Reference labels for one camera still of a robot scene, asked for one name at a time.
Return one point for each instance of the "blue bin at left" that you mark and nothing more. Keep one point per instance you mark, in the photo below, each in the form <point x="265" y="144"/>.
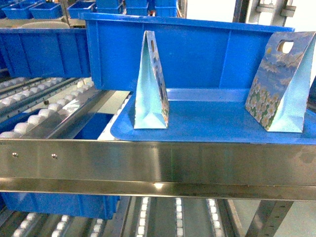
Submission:
<point x="45" y="53"/>

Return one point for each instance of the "flower gift bag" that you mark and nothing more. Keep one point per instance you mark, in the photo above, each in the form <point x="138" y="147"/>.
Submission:
<point x="151" y="103"/>
<point x="279" y="92"/>

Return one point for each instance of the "steel shelf front rail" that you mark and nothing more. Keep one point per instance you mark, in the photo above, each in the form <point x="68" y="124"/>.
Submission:
<point x="196" y="170"/>

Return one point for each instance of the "blue bin under rail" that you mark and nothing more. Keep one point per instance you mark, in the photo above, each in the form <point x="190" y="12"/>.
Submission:
<point x="90" y="206"/>

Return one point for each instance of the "blue plastic tray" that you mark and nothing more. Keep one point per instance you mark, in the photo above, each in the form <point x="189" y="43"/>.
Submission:
<point x="210" y="115"/>

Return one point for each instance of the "large blue bin behind tray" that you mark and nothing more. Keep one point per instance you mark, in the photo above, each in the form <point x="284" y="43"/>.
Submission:
<point x="193" y="53"/>

